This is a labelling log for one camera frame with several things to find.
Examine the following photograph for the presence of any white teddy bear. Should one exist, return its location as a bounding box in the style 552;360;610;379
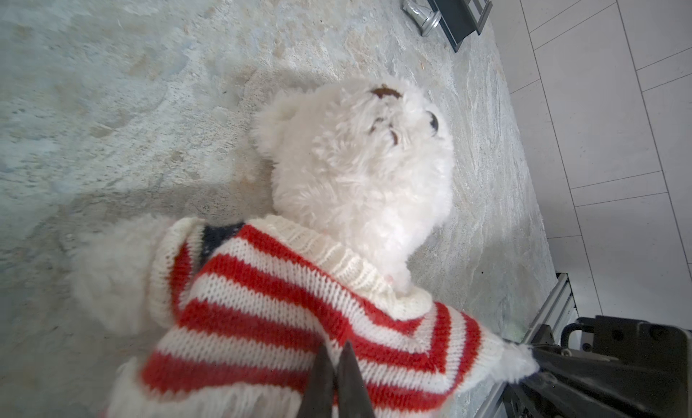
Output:
69;76;542;418

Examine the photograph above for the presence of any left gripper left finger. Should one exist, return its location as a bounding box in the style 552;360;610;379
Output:
297;345;335;418

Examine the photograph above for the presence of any small metal cylinder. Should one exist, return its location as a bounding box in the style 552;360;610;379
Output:
402;0;442;37

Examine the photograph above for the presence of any black white checkerboard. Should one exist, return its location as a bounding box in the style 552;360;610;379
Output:
427;0;493;52

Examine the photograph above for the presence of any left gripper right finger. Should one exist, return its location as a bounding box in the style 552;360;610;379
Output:
336;342;376;418

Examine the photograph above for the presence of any red white striped sweater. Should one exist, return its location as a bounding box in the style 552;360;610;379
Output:
106;216;506;417

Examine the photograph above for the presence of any aluminium front rail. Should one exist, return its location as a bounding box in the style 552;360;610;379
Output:
475;273;578;418

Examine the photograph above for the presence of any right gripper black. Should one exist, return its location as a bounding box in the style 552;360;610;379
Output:
502;316;691;417

